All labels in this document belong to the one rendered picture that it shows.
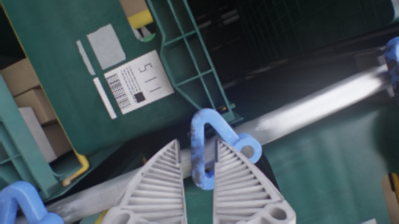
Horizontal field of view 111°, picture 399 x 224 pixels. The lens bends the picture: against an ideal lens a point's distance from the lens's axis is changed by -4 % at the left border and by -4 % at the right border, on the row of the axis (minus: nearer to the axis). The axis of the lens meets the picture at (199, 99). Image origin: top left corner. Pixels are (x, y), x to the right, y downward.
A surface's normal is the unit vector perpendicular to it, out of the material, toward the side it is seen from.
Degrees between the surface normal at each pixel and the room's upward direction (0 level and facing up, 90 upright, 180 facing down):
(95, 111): 91
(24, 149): 0
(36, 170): 0
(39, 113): 90
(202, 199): 94
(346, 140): 94
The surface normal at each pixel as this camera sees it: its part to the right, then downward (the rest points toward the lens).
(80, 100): -0.10, 0.15
